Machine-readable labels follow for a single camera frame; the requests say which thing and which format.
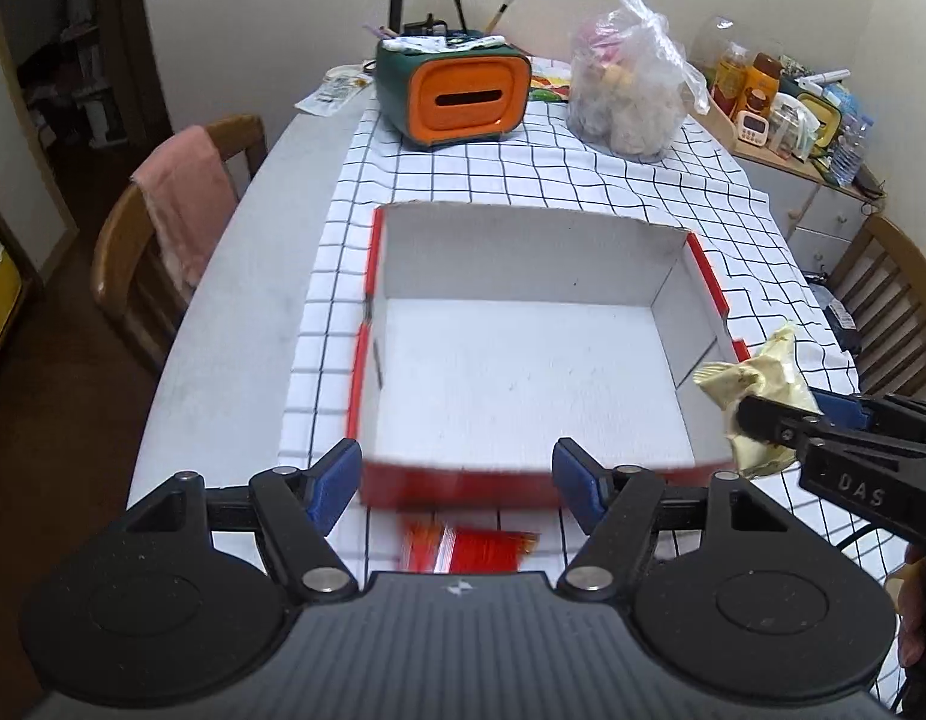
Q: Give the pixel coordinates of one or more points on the pink towel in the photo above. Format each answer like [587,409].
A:
[190,199]

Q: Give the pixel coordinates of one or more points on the paper packet on table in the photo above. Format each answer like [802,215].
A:
[340,85]

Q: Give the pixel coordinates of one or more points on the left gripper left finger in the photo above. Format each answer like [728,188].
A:
[193,587]

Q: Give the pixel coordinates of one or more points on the wooden chair right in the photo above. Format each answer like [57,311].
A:
[881,280]

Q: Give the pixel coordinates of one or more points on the person's right hand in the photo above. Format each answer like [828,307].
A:
[909,601]

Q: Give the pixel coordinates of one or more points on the clear plastic bag of snacks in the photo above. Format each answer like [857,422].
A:
[631,86]

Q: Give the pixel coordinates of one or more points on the plastic water bottle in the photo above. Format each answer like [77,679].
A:
[848,154]

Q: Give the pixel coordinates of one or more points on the white side cabinet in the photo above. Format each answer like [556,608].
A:
[817,220]

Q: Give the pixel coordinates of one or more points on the wooden chair left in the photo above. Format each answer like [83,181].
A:
[129,282]

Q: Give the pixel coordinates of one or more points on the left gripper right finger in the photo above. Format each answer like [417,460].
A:
[722,585]

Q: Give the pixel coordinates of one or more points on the pale yellow snack packet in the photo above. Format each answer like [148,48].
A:
[771,374]

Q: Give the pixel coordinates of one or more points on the red orange snack packet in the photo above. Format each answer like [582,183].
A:
[444,548]

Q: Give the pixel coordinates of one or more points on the red cardboard box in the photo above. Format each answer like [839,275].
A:
[491,332]

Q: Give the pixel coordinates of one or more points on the dark bookshelf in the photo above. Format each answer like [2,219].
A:
[86,71]

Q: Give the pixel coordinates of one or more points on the white kitchen timer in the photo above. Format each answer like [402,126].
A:
[751,128]

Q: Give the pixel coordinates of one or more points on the orange bottle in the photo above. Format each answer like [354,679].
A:
[760,85]

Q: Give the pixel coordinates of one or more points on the wooden chair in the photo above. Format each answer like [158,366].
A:
[881,280]
[129,282]

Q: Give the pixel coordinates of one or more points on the green orange tissue box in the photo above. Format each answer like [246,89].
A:
[435,92]

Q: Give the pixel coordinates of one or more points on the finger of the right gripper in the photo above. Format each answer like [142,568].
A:
[782,425]
[888,412]

